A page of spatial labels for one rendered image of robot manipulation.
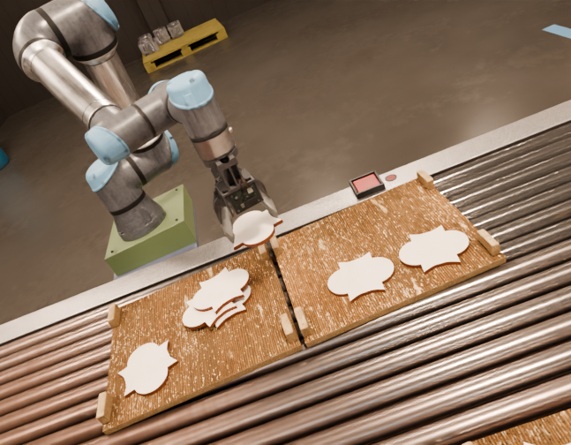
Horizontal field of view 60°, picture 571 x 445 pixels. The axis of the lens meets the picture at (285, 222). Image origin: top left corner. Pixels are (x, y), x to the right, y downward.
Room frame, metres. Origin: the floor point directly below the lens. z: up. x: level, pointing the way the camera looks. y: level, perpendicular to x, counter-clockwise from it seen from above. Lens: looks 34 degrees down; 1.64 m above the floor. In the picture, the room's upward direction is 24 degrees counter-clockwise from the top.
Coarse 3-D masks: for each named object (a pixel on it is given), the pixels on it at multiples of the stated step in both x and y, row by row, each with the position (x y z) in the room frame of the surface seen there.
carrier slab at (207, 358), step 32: (256, 256) 0.96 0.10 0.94; (192, 288) 0.94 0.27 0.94; (256, 288) 0.85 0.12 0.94; (128, 320) 0.93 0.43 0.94; (160, 320) 0.88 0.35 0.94; (256, 320) 0.75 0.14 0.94; (128, 352) 0.83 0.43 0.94; (192, 352) 0.74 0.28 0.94; (224, 352) 0.71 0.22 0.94; (256, 352) 0.67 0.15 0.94; (288, 352) 0.64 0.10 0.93; (192, 384) 0.66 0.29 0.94; (128, 416) 0.66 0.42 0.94
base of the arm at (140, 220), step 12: (144, 192) 1.34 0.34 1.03; (132, 204) 1.29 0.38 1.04; (144, 204) 1.30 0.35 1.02; (156, 204) 1.34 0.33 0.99; (120, 216) 1.29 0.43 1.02; (132, 216) 1.28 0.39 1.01; (144, 216) 1.29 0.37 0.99; (156, 216) 1.29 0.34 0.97; (120, 228) 1.31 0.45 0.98; (132, 228) 1.27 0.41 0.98; (144, 228) 1.26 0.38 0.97; (132, 240) 1.27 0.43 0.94
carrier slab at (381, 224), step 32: (384, 192) 0.98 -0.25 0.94; (416, 192) 0.93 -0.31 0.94; (320, 224) 0.97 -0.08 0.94; (352, 224) 0.92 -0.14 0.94; (384, 224) 0.87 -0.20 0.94; (416, 224) 0.82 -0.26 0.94; (448, 224) 0.78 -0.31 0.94; (288, 256) 0.91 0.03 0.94; (320, 256) 0.86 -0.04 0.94; (352, 256) 0.81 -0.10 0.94; (384, 256) 0.77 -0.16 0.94; (480, 256) 0.66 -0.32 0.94; (288, 288) 0.80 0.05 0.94; (320, 288) 0.76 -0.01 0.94; (416, 288) 0.66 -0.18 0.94; (320, 320) 0.68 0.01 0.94; (352, 320) 0.65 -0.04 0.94
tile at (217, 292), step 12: (216, 276) 0.91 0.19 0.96; (228, 276) 0.89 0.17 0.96; (240, 276) 0.87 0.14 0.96; (204, 288) 0.89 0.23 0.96; (216, 288) 0.87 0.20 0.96; (228, 288) 0.85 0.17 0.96; (240, 288) 0.84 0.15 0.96; (192, 300) 0.87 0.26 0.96; (204, 300) 0.85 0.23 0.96; (216, 300) 0.83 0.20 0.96; (228, 300) 0.82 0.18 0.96; (216, 312) 0.80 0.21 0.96
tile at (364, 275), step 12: (348, 264) 0.79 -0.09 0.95; (360, 264) 0.77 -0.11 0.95; (372, 264) 0.75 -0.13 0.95; (384, 264) 0.74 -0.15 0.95; (336, 276) 0.77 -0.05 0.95; (348, 276) 0.75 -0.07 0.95; (360, 276) 0.74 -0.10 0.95; (372, 276) 0.72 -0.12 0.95; (384, 276) 0.71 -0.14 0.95; (336, 288) 0.73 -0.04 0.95; (348, 288) 0.72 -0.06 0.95; (360, 288) 0.71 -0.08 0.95; (372, 288) 0.69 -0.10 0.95; (384, 288) 0.68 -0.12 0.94
